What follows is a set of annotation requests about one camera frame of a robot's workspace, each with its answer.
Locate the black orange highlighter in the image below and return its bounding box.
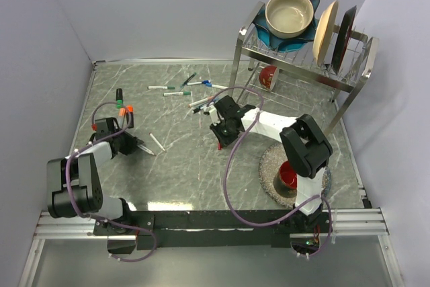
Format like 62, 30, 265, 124
126, 106, 134, 128

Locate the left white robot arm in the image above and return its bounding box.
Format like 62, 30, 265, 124
46, 117, 144, 235

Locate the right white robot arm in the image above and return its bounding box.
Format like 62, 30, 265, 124
204, 95, 333, 232

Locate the dark blue pen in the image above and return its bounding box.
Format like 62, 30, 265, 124
193, 101, 214, 114

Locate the blue capped white marker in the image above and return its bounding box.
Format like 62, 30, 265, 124
202, 80, 227, 89

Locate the black green highlighter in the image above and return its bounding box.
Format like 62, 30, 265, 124
116, 88, 124, 109

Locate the speckled grey plate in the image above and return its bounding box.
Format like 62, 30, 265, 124
257, 141, 333, 210

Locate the green capped marker right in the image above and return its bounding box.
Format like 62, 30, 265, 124
163, 91, 192, 97

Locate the green capped marker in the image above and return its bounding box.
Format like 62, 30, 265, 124
147, 85, 175, 90
163, 91, 192, 97

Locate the green capped marker left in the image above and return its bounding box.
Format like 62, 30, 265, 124
147, 85, 175, 90

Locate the small red bowl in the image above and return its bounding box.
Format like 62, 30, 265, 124
259, 65, 280, 91

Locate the red black mug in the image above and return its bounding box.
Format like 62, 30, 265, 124
273, 161, 297, 198

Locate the teal star shaped plate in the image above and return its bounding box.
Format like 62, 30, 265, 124
253, 0, 320, 52

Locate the black base bar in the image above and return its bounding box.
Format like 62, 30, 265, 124
93, 210, 331, 255

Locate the beige ceramic bowl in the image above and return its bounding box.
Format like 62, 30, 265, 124
265, 0, 314, 39

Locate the steel dish rack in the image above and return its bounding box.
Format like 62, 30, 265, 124
229, 1, 380, 135

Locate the black plate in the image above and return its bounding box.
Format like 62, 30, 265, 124
331, 5, 357, 75

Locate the beige plate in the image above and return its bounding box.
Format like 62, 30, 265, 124
312, 0, 339, 67

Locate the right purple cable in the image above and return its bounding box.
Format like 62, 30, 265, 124
210, 85, 333, 258

